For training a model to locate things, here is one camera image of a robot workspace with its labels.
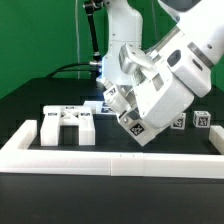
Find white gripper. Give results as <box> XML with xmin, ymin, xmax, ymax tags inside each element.
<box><xmin>118</xmin><ymin>65</ymin><xmax>194</xmax><ymax>128</ymax></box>

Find white chair back part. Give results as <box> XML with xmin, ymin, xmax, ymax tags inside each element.
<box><xmin>40</xmin><ymin>105</ymin><xmax>95</xmax><ymax>146</ymax></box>

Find white chair seat part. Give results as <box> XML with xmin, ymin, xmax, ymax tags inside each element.
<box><xmin>118</xmin><ymin>97</ymin><xmax>163</xmax><ymax>146</ymax></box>

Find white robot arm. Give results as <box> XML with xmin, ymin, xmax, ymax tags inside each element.
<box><xmin>102</xmin><ymin>0</ymin><xmax>224</xmax><ymax>129</ymax></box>

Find white sheet with tags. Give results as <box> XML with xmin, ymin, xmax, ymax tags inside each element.
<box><xmin>84</xmin><ymin>101</ymin><xmax>115</xmax><ymax>115</ymax></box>

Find small tagged white cube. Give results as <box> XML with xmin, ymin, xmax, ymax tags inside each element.
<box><xmin>171</xmin><ymin>113</ymin><xmax>186</xmax><ymax>130</ymax></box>
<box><xmin>193</xmin><ymin>111</ymin><xmax>211</xmax><ymax>128</ymax></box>

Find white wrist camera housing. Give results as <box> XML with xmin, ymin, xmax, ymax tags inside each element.
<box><xmin>167</xmin><ymin>48</ymin><xmax>211</xmax><ymax>97</ymax></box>

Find black cable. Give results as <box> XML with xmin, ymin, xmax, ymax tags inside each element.
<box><xmin>45</xmin><ymin>61</ymin><xmax>101</xmax><ymax>80</ymax></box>

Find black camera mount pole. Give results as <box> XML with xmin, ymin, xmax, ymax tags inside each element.
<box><xmin>83</xmin><ymin>0</ymin><xmax>101</xmax><ymax>61</ymax></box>

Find white U-shaped border frame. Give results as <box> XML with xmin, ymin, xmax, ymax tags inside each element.
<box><xmin>0</xmin><ymin>120</ymin><xmax>224</xmax><ymax>179</ymax></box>

